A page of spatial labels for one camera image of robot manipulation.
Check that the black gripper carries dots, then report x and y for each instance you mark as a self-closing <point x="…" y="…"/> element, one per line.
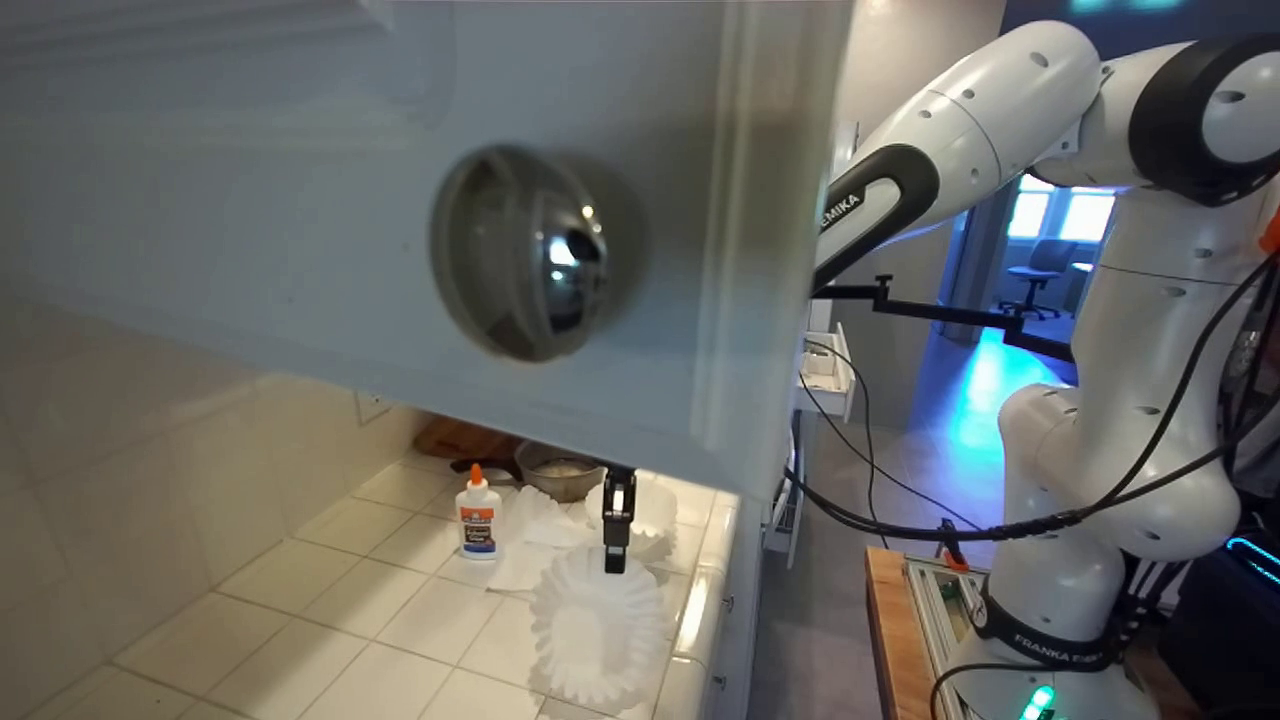
<point x="617" y="491"/>

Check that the white cloth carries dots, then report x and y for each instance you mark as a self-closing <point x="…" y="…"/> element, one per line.
<point x="603" y="643"/>

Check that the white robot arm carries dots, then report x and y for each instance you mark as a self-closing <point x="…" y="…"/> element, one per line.
<point x="1133" y="440"/>

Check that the white paper napkin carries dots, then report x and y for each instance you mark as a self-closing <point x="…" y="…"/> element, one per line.
<point x="542" y="543"/>

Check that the brown bowl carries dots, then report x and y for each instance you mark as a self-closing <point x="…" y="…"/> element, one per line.
<point x="561" y="471"/>

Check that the white glue bottle orange cap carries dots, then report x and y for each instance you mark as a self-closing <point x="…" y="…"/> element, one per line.
<point x="477" y="522"/>

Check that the wooden cutting board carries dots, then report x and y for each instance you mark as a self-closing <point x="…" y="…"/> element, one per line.
<point x="463" y="440"/>

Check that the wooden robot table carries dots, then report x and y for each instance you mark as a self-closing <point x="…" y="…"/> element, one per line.
<point x="898" y="643"/>

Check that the round metal door knob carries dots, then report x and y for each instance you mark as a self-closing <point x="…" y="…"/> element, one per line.
<point x="532" y="253"/>

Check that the grey cabinet door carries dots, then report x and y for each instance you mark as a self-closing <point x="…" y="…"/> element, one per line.
<point x="267" y="200"/>

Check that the black office chair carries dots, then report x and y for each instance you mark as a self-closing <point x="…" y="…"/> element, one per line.
<point x="1043" y="275"/>

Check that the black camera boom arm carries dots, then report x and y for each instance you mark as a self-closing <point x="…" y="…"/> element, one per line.
<point x="960" y="319"/>

